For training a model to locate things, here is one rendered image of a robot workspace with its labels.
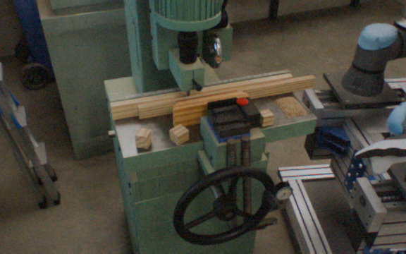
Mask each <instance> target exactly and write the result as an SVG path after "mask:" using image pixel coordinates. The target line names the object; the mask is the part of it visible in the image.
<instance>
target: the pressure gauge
mask: <svg viewBox="0 0 406 254"><path fill-rule="evenodd" d="M284 193H285V195H284ZM292 194H293V188H291V186H290V184H289V183H288V182H286V181H282V182H280V183H277V184H276V198H277V199H278V200H285V199H287V198H289V197H290V196H291V195H292ZM282 195H283V196H282ZM281 196H282V197H281Z"/></svg>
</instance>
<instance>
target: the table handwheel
mask: <svg viewBox="0 0 406 254"><path fill-rule="evenodd" d="M199 168H200V171H201V173H202V175H203V177H202V178H201V179H200V180H198V181H197V182H196V183H194V184H193V185H192V186H190V187H189V188H188V189H187V190H186V191H185V192H184V193H183V194H182V196H181V197H180V199H179V201H178V202H177V204H176V207H175V209H174V212H173V226H174V229H175V230H176V233H177V234H178V235H179V237H181V238H182V239H183V240H185V241H187V242H188V243H192V244H195V245H198V246H214V245H218V244H222V243H226V242H229V241H232V240H234V239H236V238H239V237H241V236H242V235H244V234H246V233H247V232H249V231H251V230H252V229H253V228H254V227H256V225H258V223H260V221H261V220H263V218H265V217H266V216H267V214H268V213H269V212H270V210H271V208H270V207H269V204H268V203H267V201H266V198H264V201H263V203H262V205H261V207H260V208H259V209H258V210H257V212H256V213H255V214H254V215H252V214H249V213H246V212H243V211H241V210H239V208H238V206H237V204H236V203H235V201H234V199H233V194H234V191H235V187H236V186H237V183H238V180H239V178H240V177H250V178H253V179H256V180H258V181H260V182H261V183H262V184H263V185H264V188H265V190H266V189H269V190H270V192H271V193H272V194H273V195H274V197H276V186H275V183H274V182H273V179H272V178H271V177H270V176H269V175H268V174H267V173H266V172H265V171H263V170H261V169H259V168H256V167H251V166H245V165H239V166H232V167H226V168H222V169H219V170H217V171H214V172H212V173H210V174H208V175H205V173H204V171H203V169H202V167H201V165H200V163H199ZM226 179H232V180H231V183H230V186H229V189H228V192H227V194H226V192H225V191H224V189H223V186H221V181H224V180H226ZM208 187H209V189H210V191H211V194H212V195H213V197H214V199H215V201H214V203H213V208H214V210H213V211H211V212H210V213H208V214H204V215H202V216H201V217H198V218H196V219H195V220H193V221H191V222H188V223H187V224H184V215H185V212H186V209H187V208H188V206H189V205H190V203H191V202H192V201H193V200H194V199H195V198H196V197H197V195H198V194H199V193H201V192H202V191H203V190H204V189H206V188H208ZM236 215H239V216H241V217H245V218H247V219H248V220H247V221H246V222H244V223H243V224H241V225H240V226H237V227H235V228H234V229H231V230H229V231H226V232H223V233H221V234H214V235H199V234H195V233H193V232H191V231H190V230H189V229H191V228H193V227H195V226H197V225H198V224H200V223H202V222H205V221H207V220H208V219H211V218H213V217H215V216H218V218H219V219H220V220H222V221H228V220H231V219H233V218H234V217H235V216H236Z"/></svg>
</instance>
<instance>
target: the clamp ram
mask: <svg viewBox="0 0 406 254"><path fill-rule="evenodd" d="M237 99H238V98H237V97H233V98H228V99H222V100H217V101H213V102H207V116H208V110H211V109H218V108H222V107H229V106H233V105H236V102H237Z"/></svg>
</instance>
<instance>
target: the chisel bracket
mask: <svg viewBox="0 0 406 254"><path fill-rule="evenodd" d="M169 63H170V70H171V73H172V75H173V77H174V78H175V80H176V82H177V84H178V86H179V88H180V89H181V91H188V90H196V89H195V88H196V86H195V84H194V83H193V82H192V79H195V80H196V81H197V84H198V85H201V86H202V89H203V88H204V66H203V65H202V63H201V62H200V61H199V59H198V58H197V60H196V62H194V63H183V62H180V61H179V48H174V49H169Z"/></svg>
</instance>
